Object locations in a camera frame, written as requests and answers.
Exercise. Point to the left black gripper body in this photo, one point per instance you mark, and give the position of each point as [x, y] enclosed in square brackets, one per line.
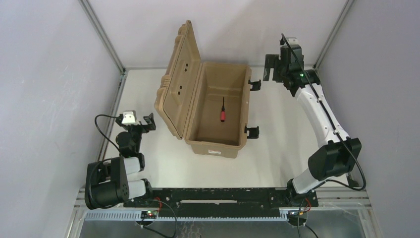
[140, 126]

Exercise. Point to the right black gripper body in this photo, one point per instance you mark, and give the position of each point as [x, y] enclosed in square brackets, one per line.
[277, 69]

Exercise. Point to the red handled screwdriver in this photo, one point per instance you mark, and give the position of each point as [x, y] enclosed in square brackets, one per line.
[222, 113]

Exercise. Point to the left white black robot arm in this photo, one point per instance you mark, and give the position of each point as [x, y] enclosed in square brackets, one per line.
[107, 183]

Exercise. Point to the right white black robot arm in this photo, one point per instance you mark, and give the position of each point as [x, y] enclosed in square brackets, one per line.
[337, 152]

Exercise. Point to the upper black bin latch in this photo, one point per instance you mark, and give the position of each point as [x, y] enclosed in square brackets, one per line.
[255, 85]

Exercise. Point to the black bin latch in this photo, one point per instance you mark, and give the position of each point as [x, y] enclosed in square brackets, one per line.
[252, 132]
[255, 85]

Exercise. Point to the tan plastic storage bin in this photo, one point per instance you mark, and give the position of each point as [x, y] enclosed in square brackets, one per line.
[189, 99]

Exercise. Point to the lower black bin latch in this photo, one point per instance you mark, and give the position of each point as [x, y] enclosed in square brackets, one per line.
[252, 132]

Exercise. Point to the left controller board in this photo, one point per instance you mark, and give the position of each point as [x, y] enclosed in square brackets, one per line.
[149, 214]

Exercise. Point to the controller board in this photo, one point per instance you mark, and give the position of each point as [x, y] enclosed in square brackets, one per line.
[149, 214]
[297, 219]

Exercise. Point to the right controller board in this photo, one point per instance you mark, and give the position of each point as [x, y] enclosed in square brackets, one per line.
[297, 219]

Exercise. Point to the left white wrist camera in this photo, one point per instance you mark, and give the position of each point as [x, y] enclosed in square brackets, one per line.
[129, 118]

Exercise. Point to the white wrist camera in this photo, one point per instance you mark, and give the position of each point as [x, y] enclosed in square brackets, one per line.
[288, 42]
[129, 118]

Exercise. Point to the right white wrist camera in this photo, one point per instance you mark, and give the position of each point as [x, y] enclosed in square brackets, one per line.
[288, 42]

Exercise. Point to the perforated metal cable tray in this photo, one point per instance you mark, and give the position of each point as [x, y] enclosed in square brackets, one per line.
[138, 215]

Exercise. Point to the black mounting base rail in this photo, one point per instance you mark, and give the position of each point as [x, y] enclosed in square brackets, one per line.
[224, 202]

